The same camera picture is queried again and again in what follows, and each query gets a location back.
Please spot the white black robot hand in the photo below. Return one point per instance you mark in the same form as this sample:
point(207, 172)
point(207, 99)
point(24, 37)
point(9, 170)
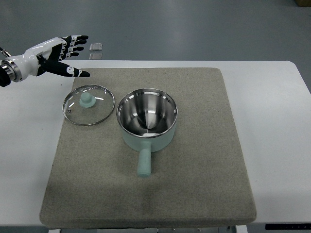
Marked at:
point(46, 57)

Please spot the upper metal floor plate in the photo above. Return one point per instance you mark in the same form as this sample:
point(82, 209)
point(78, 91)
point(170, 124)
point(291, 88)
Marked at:
point(95, 47)

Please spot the metal floor plate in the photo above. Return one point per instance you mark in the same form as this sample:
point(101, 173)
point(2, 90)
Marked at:
point(95, 47)
point(95, 56)

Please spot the black panel under table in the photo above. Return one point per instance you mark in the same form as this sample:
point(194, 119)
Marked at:
point(295, 226)

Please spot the mint green saucepan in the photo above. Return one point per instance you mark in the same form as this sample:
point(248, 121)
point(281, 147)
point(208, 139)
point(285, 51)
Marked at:
point(147, 118)

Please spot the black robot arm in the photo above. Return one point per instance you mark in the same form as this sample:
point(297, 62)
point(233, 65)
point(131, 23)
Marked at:
point(4, 76)

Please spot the lower metal floor plate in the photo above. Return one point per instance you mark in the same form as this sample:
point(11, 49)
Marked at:
point(95, 56)

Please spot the cardboard box corner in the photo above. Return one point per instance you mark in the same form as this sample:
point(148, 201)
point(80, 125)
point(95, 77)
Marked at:
point(303, 3)

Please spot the glass lid green knob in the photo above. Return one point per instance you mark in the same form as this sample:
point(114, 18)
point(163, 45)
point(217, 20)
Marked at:
point(88, 105)

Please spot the beige felt mat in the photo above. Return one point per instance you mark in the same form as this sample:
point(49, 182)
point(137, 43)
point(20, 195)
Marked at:
point(198, 180)

